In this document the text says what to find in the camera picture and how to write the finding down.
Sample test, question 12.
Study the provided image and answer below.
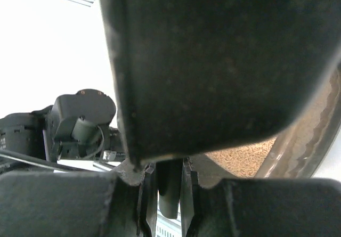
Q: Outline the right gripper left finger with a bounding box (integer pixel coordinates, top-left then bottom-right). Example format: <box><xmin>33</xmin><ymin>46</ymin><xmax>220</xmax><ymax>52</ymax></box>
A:
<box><xmin>1</xmin><ymin>165</ymin><xmax>157</xmax><ymax>236</ymax></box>

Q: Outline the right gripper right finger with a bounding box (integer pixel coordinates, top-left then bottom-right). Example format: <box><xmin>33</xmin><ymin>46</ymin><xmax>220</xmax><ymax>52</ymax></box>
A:
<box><xmin>181</xmin><ymin>158</ymin><xmax>340</xmax><ymax>236</ymax></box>

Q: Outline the dark brown litter box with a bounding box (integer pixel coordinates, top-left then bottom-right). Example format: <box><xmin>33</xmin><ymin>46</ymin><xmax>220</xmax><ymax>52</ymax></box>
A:
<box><xmin>190</xmin><ymin>68</ymin><xmax>340</xmax><ymax>186</ymax></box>

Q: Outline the black litter scoop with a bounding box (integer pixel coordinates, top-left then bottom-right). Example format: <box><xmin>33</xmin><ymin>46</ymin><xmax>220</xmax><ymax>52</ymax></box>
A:
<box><xmin>95</xmin><ymin>0</ymin><xmax>341</xmax><ymax>219</ymax></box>

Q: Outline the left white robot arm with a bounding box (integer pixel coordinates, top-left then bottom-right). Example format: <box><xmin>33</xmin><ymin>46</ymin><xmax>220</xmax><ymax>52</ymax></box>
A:
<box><xmin>1</xmin><ymin>89</ymin><xmax>126</xmax><ymax>174</ymax></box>

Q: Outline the white plastic tray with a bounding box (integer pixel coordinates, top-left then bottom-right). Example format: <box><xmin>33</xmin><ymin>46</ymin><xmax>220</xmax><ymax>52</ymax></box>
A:
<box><xmin>57</xmin><ymin>159</ymin><xmax>109</xmax><ymax>172</ymax></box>

